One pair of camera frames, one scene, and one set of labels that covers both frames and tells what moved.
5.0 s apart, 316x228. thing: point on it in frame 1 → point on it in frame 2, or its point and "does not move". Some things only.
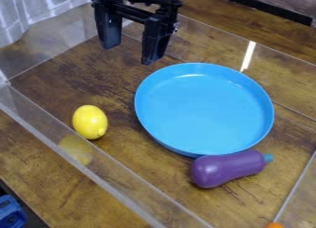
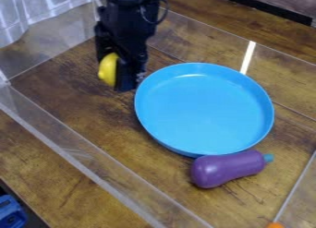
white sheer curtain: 22,8 does not move
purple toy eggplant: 214,169 does not move
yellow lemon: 89,122 → 107,68
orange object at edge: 275,224 does not move
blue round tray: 202,108 does not move
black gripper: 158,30 → 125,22
